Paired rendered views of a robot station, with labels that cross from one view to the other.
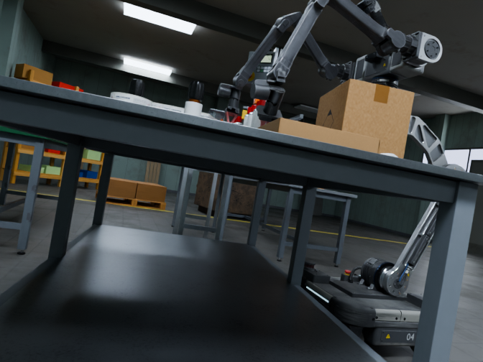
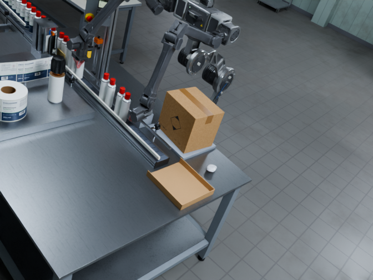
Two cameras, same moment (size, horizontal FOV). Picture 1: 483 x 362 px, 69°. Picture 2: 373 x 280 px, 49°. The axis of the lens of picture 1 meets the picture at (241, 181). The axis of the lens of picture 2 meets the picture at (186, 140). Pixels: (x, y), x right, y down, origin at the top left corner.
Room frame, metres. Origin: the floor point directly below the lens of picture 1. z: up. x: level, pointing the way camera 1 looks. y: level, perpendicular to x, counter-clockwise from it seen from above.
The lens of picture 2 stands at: (-0.32, 1.06, 2.39)
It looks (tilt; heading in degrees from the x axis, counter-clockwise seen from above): 35 degrees down; 318
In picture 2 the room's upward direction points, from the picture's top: 19 degrees clockwise
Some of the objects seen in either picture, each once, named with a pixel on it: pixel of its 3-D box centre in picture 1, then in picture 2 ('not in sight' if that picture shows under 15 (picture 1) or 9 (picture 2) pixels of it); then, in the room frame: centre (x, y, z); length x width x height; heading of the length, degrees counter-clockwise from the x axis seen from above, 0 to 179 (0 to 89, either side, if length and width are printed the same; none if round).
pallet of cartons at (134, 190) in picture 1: (131, 192); not in sight; (6.26, 1.88, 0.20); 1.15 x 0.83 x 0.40; 113
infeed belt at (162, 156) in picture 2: not in sight; (86, 88); (1.95, 0.05, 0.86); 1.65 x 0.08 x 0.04; 12
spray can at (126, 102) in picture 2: (259, 121); (125, 107); (1.55, -0.03, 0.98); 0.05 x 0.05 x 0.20
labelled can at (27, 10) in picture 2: not in sight; (28, 15); (2.80, 0.23, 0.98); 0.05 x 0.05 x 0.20
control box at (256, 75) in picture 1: (261, 70); (99, 8); (2.08, -0.01, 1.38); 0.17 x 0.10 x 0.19; 67
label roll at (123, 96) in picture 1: (129, 112); (8, 100); (1.74, 0.60, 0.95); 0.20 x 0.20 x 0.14
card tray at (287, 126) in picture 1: (305, 141); (180, 182); (0.98, -0.16, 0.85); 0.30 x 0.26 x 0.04; 12
